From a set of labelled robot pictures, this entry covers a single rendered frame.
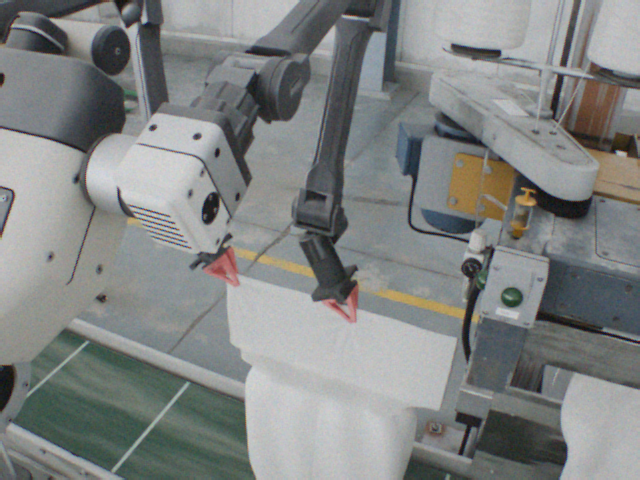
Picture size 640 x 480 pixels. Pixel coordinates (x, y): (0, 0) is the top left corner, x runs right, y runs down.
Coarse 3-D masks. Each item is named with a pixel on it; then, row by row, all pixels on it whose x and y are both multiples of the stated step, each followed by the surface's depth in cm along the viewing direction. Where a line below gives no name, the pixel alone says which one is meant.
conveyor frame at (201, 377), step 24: (96, 336) 194; (120, 336) 191; (144, 360) 189; (168, 360) 184; (216, 384) 180; (240, 384) 176; (24, 432) 153; (24, 456) 162; (48, 456) 155; (72, 456) 148; (432, 456) 158; (456, 456) 156
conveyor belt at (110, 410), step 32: (64, 352) 188; (96, 352) 189; (32, 384) 174; (64, 384) 175; (96, 384) 176; (128, 384) 178; (160, 384) 179; (192, 384) 180; (32, 416) 163; (64, 416) 164; (96, 416) 165; (128, 416) 167; (160, 416) 168; (192, 416) 169; (224, 416) 170; (64, 448) 155; (96, 448) 156; (128, 448) 157; (160, 448) 158; (192, 448) 158; (224, 448) 159
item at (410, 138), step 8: (400, 128) 125; (408, 128) 122; (416, 128) 123; (424, 128) 123; (432, 128) 123; (400, 136) 125; (408, 136) 118; (416, 136) 118; (424, 136) 119; (400, 144) 125; (408, 144) 118; (416, 144) 118; (400, 152) 125; (408, 152) 119; (416, 152) 119; (400, 160) 125; (408, 160) 120; (416, 160) 120; (400, 168) 124; (408, 168) 121; (416, 168) 121; (416, 176) 126
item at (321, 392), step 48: (240, 288) 124; (288, 288) 119; (240, 336) 131; (288, 336) 125; (336, 336) 120; (384, 336) 115; (432, 336) 110; (288, 384) 124; (336, 384) 125; (384, 384) 121; (432, 384) 116; (288, 432) 128; (336, 432) 121; (384, 432) 118
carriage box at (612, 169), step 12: (612, 144) 123; (624, 144) 122; (636, 144) 114; (600, 156) 108; (612, 156) 108; (624, 156) 109; (636, 156) 111; (600, 168) 103; (612, 168) 103; (624, 168) 104; (636, 168) 104; (600, 180) 97; (612, 180) 98; (624, 180) 99; (636, 180) 99; (540, 312) 113; (588, 324) 110
